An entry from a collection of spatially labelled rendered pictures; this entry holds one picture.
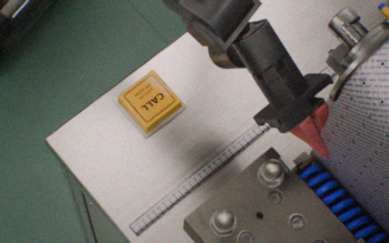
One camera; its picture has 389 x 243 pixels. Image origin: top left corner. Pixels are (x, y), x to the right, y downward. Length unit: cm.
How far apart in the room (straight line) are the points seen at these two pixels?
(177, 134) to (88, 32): 110
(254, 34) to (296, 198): 24
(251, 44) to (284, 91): 8
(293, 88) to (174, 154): 28
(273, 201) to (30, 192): 117
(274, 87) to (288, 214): 18
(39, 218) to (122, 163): 94
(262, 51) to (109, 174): 35
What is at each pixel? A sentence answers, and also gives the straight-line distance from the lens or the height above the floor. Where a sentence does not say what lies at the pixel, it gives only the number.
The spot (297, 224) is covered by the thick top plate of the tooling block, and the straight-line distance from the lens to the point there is 126.
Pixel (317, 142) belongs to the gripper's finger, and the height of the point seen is 109.
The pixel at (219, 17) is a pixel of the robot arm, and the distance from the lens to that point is 115.
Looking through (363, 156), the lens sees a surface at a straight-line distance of 116.
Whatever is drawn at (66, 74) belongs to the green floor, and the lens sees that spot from 243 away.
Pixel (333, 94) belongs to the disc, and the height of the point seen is 125.
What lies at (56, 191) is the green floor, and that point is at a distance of 233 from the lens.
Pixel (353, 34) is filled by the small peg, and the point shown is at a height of 127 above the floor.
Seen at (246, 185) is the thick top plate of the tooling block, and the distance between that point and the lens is 126.
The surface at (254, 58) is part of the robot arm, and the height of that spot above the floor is 117.
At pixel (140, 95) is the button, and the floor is 92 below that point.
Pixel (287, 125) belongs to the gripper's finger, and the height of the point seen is 113.
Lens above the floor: 223
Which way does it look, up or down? 70 degrees down
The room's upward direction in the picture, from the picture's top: 7 degrees clockwise
